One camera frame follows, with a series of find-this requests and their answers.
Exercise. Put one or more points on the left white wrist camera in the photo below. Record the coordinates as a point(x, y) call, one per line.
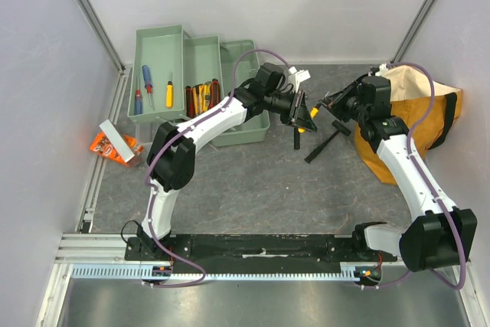
point(296, 77)

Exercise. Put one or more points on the yellow black utility knife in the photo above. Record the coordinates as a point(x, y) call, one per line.
point(205, 96)
point(196, 90)

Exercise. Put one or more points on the green translucent tool box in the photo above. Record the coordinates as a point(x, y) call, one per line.
point(175, 77)

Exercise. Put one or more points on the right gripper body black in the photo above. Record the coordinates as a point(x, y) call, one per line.
point(338, 101)

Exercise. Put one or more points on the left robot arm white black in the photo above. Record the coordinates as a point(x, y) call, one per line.
point(172, 156)

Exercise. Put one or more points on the aluminium rail frame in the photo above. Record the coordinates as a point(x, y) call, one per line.
point(384, 295)

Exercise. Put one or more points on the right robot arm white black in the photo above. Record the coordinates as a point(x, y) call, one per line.
point(440, 234)

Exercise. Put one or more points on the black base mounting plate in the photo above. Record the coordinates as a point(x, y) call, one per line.
point(267, 253)

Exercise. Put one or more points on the clear plastic screw box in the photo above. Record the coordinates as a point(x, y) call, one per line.
point(117, 141)

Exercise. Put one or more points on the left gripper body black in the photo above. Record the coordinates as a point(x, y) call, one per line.
point(292, 112)

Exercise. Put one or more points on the red handle screwdriver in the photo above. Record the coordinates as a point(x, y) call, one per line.
point(138, 98)

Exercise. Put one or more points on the blue grey cable duct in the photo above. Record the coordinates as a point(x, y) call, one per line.
point(150, 272)

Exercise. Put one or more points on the hammer black handle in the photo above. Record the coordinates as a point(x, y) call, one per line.
point(296, 139)

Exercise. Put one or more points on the orange screw box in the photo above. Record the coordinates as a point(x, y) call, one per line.
point(103, 147)

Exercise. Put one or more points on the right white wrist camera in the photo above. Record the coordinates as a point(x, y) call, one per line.
point(377, 71)

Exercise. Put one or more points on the yellow handle screwdriver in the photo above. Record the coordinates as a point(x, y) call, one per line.
point(313, 113)
point(169, 95)

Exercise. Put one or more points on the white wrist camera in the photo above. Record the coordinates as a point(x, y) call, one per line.
point(377, 71)
point(296, 77)

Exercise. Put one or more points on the black long tool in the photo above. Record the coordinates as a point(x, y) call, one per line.
point(340, 128)

